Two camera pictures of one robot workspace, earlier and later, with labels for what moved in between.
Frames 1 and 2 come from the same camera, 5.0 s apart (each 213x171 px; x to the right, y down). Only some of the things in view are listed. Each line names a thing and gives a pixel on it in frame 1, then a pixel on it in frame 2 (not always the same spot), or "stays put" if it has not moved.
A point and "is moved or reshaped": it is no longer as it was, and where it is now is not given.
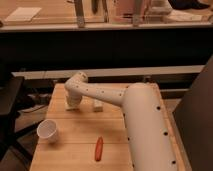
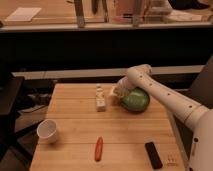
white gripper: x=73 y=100 to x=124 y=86
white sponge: x=72 y=107 is moved or reshaped
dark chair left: x=10 y=88 stays put
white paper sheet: x=23 y=14 stays put
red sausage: x=99 y=149 stays put
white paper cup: x=47 y=131 stays put
